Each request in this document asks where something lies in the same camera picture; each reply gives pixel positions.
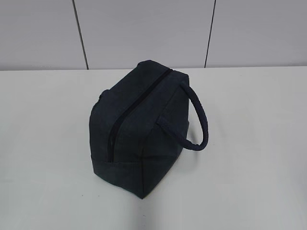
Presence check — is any dark navy lunch bag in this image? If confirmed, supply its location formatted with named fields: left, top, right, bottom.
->
left=89, top=60, right=209, bottom=199

